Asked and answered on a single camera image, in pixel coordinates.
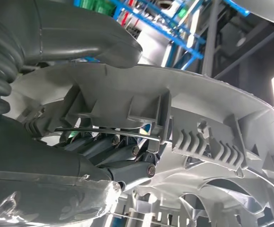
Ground blue metal shelf rack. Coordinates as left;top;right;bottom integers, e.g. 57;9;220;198
73;0;251;70

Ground green plastic crate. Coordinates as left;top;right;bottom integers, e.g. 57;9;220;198
79;0;116;16

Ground grey metal frame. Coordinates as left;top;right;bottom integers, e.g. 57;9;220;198
202;0;274;109

